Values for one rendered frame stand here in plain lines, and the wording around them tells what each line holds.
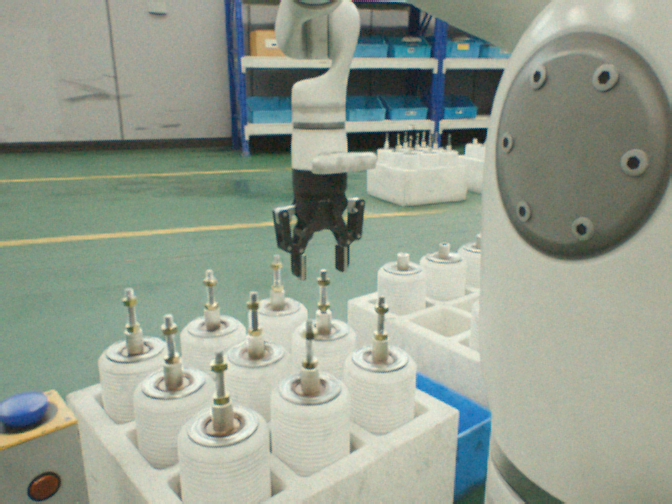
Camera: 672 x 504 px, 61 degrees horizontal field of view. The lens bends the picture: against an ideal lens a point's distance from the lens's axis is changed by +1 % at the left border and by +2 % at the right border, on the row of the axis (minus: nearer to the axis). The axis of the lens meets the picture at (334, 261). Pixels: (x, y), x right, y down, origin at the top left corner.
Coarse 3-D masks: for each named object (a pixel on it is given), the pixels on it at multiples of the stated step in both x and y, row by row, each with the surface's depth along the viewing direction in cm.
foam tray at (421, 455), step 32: (96, 416) 76; (416, 416) 80; (448, 416) 76; (96, 448) 73; (128, 448) 69; (352, 448) 73; (384, 448) 69; (416, 448) 72; (448, 448) 77; (96, 480) 77; (128, 480) 65; (160, 480) 64; (288, 480) 63; (320, 480) 63; (352, 480) 65; (384, 480) 69; (416, 480) 74; (448, 480) 79
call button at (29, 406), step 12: (12, 396) 52; (24, 396) 52; (36, 396) 52; (0, 408) 50; (12, 408) 50; (24, 408) 50; (36, 408) 50; (0, 420) 50; (12, 420) 49; (24, 420) 50; (36, 420) 51
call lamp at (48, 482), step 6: (36, 480) 50; (42, 480) 50; (48, 480) 50; (54, 480) 51; (36, 486) 50; (42, 486) 50; (48, 486) 51; (54, 486) 51; (36, 492) 50; (42, 492) 50; (48, 492) 51; (36, 498) 50; (42, 498) 51
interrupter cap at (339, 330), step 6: (336, 324) 86; (342, 324) 86; (300, 330) 83; (336, 330) 84; (342, 330) 84; (348, 330) 84; (318, 336) 82; (324, 336) 82; (330, 336) 82; (336, 336) 82; (342, 336) 82
